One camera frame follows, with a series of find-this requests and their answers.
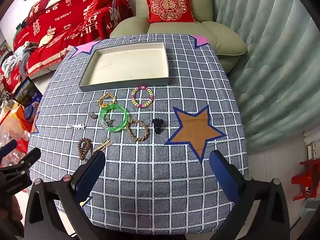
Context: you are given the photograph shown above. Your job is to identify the black hair claw clip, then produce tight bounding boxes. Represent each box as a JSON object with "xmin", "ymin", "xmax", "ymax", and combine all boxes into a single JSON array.
[{"xmin": 152, "ymin": 117, "xmax": 164, "ymax": 134}]

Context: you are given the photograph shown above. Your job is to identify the green translucent bangle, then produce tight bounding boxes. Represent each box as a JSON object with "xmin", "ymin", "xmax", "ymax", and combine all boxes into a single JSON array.
[{"xmin": 98, "ymin": 105, "xmax": 130, "ymax": 132}]

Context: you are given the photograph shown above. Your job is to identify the small cream plush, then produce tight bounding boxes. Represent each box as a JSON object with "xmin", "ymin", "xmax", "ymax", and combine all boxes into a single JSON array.
[{"xmin": 39, "ymin": 34, "xmax": 54, "ymax": 47}]

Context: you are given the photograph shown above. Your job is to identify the orange bag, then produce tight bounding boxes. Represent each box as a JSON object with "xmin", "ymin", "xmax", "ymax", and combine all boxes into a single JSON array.
[{"xmin": 0, "ymin": 105, "xmax": 33, "ymax": 137}]

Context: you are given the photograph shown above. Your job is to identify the grey checked tablecloth with stars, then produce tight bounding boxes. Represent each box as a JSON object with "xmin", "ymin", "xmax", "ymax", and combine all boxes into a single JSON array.
[{"xmin": 27, "ymin": 34, "xmax": 250, "ymax": 240}]

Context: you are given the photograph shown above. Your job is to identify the brown braided bracelet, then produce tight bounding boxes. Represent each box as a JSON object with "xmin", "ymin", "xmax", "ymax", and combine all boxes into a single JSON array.
[{"xmin": 127, "ymin": 119, "xmax": 150, "ymax": 143}]

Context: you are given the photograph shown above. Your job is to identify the red printed blanket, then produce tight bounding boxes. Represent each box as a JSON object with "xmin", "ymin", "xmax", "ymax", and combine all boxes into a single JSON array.
[{"xmin": 12, "ymin": 0, "xmax": 134, "ymax": 78}]

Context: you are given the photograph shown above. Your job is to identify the colourful bead bracelet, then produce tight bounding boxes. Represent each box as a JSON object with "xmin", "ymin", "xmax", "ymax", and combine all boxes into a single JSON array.
[{"xmin": 130, "ymin": 86, "xmax": 154, "ymax": 109}]

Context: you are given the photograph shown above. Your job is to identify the gold hair clip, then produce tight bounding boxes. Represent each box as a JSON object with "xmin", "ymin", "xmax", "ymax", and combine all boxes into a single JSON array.
[{"xmin": 92, "ymin": 137, "xmax": 113, "ymax": 153}]

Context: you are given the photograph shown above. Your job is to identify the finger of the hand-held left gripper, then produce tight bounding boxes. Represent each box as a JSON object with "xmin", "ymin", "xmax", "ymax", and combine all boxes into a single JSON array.
[
  {"xmin": 0, "ymin": 147, "xmax": 42, "ymax": 174},
  {"xmin": 0, "ymin": 139, "xmax": 18, "ymax": 157}
]

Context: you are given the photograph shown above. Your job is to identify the grey and white clothes pile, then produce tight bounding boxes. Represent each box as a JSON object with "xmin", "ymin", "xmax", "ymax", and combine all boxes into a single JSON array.
[{"xmin": 0, "ymin": 42, "xmax": 33, "ymax": 78}]

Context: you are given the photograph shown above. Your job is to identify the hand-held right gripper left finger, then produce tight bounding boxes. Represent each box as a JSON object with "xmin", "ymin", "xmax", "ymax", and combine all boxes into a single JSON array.
[{"xmin": 24, "ymin": 151, "xmax": 107, "ymax": 240}]

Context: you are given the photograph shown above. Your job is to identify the yellow flower hair tie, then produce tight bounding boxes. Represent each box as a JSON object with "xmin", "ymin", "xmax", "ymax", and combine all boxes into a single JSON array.
[{"xmin": 99, "ymin": 92, "xmax": 117, "ymax": 108}]

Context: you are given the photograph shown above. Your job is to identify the pale green curtain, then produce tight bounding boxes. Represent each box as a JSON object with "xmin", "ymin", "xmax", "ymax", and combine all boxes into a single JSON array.
[{"xmin": 207, "ymin": 0, "xmax": 320, "ymax": 153}]

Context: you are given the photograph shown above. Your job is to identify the red plastic stool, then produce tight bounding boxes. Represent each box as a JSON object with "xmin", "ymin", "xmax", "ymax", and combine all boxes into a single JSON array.
[{"xmin": 291, "ymin": 159, "xmax": 320, "ymax": 202}]

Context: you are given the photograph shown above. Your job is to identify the red embroidered cushion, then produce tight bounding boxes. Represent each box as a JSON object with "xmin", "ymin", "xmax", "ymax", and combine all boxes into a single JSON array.
[{"xmin": 144, "ymin": 0, "xmax": 197, "ymax": 23}]

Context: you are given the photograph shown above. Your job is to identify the red pillow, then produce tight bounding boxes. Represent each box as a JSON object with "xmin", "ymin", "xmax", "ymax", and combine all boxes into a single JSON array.
[{"xmin": 26, "ymin": 0, "xmax": 55, "ymax": 23}]

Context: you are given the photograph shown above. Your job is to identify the brown wooden bead bracelet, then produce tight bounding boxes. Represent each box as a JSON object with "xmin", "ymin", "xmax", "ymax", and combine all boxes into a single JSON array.
[{"xmin": 78, "ymin": 138, "xmax": 93, "ymax": 160}]

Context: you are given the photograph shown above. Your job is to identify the blue printed box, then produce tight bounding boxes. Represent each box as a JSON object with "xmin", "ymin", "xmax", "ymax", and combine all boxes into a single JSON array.
[{"xmin": 15, "ymin": 79, "xmax": 43, "ymax": 108}]

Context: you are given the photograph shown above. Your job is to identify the shallow cardboard box tray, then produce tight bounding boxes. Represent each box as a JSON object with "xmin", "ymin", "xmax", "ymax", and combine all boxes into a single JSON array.
[{"xmin": 79, "ymin": 41, "xmax": 170, "ymax": 93}]

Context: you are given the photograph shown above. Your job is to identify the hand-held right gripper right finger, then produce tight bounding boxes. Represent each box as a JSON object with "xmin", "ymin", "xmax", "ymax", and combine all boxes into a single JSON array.
[{"xmin": 209, "ymin": 150, "xmax": 292, "ymax": 240}]

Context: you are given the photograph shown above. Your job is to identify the light green armchair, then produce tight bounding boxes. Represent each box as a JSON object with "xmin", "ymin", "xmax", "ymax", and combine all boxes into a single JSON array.
[{"xmin": 110, "ymin": 0, "xmax": 248, "ymax": 69}]

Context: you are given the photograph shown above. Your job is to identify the silver braided cord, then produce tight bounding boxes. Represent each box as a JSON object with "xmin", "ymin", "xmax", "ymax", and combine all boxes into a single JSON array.
[{"xmin": 111, "ymin": 0, "xmax": 120, "ymax": 27}]

